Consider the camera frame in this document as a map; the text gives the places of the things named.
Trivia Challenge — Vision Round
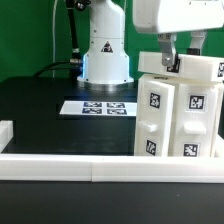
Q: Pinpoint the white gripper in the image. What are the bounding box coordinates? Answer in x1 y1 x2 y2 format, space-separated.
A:
132 0 224 67

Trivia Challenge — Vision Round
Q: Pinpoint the white cabinet body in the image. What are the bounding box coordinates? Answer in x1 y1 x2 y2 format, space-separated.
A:
134 74 223 158

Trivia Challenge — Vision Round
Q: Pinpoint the black corrugated cable hose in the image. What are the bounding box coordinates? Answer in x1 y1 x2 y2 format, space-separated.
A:
32 0 92 79

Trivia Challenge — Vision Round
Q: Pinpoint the white sheet with markers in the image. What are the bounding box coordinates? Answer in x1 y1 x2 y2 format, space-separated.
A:
60 101 137 117

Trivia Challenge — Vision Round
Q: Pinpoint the white thin cable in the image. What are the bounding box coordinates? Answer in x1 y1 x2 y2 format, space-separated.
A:
51 0 59 79

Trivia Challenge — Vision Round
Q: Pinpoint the small white tagged box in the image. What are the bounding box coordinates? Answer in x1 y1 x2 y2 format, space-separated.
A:
138 52 224 82

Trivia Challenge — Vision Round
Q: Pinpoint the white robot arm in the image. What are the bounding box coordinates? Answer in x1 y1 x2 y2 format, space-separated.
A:
78 0 224 91

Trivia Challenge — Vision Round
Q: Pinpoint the white U-shaped fence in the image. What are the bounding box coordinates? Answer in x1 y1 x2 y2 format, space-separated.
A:
0 121 224 183

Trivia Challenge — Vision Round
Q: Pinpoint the white cabinet door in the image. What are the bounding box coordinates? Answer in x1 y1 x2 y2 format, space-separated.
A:
134 75 175 156
169 84 222 158

